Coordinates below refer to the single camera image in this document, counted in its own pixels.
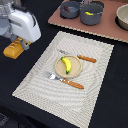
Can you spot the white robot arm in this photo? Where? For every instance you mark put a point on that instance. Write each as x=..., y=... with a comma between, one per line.
x=17, y=21

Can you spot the yellow toy banana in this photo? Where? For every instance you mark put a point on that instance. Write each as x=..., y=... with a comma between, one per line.
x=67, y=63

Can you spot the beige round plate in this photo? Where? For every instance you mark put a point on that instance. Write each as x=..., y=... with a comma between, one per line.
x=76, y=67

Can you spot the fork with wooden handle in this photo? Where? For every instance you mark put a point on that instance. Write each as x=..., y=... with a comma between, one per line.
x=55, y=77

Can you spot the brown toy sausage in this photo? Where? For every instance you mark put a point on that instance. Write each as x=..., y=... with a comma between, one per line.
x=67, y=8

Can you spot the yellow toy bread loaf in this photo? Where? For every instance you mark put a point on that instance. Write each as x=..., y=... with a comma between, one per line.
x=14, y=49

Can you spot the white woven placemat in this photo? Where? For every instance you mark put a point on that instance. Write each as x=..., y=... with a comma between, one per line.
x=69, y=103

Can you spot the knife with wooden handle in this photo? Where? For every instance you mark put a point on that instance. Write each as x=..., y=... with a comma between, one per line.
x=79, y=56

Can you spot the beige bowl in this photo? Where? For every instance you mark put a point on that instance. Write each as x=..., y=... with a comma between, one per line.
x=122, y=14

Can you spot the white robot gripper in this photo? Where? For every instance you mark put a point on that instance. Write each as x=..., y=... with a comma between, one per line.
x=18, y=21

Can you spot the grey pot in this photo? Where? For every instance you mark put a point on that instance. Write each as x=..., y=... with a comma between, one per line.
x=69, y=9

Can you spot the grey saucepan with handle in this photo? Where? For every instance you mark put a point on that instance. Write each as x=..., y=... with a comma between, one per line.
x=93, y=7

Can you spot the yellow cheese wedge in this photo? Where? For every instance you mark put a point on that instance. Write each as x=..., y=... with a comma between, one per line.
x=88, y=13

